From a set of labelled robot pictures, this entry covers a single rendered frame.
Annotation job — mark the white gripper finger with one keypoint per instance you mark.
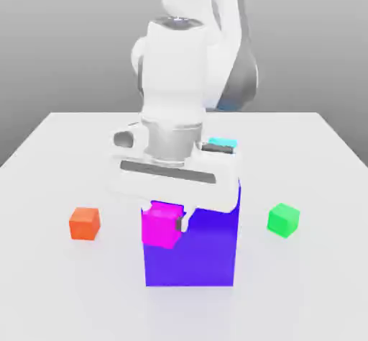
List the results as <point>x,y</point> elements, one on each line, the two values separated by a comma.
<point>147,206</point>
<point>187,215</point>

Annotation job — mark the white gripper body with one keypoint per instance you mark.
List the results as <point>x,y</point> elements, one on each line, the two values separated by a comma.
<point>172,187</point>

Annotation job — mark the small magenta cube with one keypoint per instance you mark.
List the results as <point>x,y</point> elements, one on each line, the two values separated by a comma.
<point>159,228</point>

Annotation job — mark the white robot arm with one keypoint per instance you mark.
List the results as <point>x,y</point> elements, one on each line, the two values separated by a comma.
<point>175,70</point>

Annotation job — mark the small orange cube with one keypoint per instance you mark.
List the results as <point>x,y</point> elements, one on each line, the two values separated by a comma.
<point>84,223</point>

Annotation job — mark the small cyan cube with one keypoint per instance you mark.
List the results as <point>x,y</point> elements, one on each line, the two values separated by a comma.
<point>222,141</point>

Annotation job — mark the small green cube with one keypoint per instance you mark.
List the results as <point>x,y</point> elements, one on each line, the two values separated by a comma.
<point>283,220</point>

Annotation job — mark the large blue box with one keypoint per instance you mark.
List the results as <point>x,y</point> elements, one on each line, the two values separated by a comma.
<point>201,254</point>

